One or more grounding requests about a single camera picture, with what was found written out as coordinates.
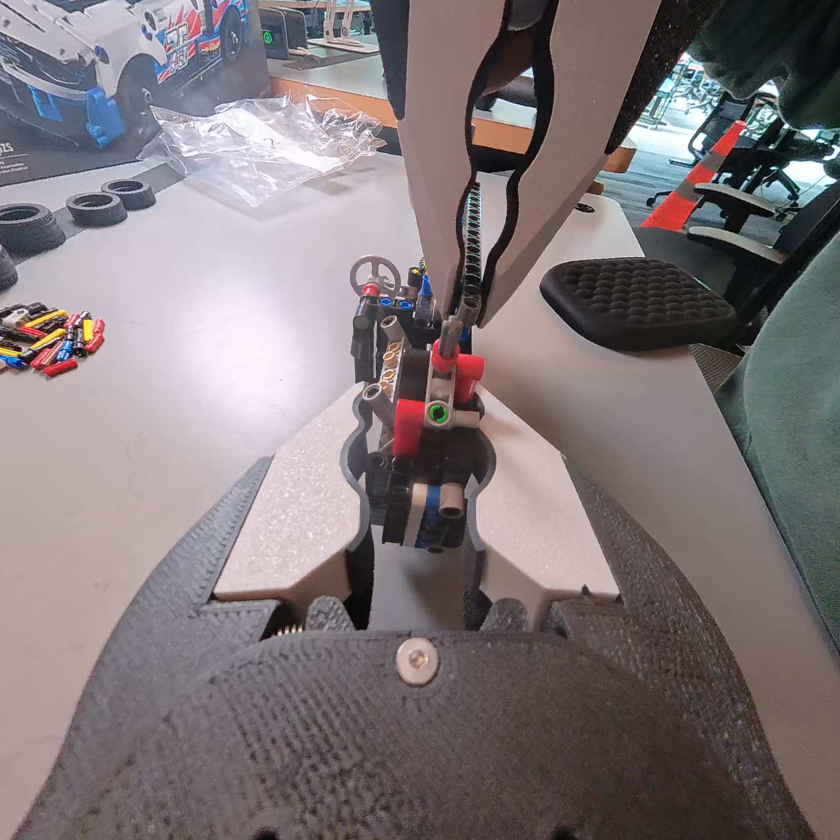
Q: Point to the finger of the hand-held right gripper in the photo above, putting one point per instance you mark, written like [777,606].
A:
[433,131]
[577,131]

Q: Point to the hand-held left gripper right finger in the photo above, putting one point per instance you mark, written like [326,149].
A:
[538,512]

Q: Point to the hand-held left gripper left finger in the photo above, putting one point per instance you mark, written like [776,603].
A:
[289,512]

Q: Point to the long black lego beam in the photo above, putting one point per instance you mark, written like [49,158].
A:
[474,249]

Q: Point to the lego car chassis assembly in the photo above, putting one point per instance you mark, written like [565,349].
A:
[426,420]

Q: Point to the person's right forearm green sleeve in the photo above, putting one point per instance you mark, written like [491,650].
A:
[787,65]

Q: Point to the black rubber lego tire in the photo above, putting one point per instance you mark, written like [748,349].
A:
[29,229]
[130,193]
[6,269]
[96,208]

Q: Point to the pile of small lego pins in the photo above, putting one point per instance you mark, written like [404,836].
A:
[52,338]

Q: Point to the lego set box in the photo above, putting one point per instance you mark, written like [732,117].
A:
[79,79]

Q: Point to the pale wooden stand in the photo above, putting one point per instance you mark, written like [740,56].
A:
[341,36]

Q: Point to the wood-edged background table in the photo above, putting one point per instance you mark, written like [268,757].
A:
[328,85]

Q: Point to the black device with green light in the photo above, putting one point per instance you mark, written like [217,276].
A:
[274,38]

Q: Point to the orange traffic cone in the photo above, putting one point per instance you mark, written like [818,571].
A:
[695,184]

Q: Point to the clear plastic bag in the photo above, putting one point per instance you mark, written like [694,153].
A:
[262,151]

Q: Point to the black chair armrest pad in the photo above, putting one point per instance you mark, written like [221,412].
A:
[636,302]

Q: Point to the black office chair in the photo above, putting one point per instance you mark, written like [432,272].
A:
[754,197]

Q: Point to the person's green clothing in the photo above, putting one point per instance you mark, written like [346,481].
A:
[794,459]

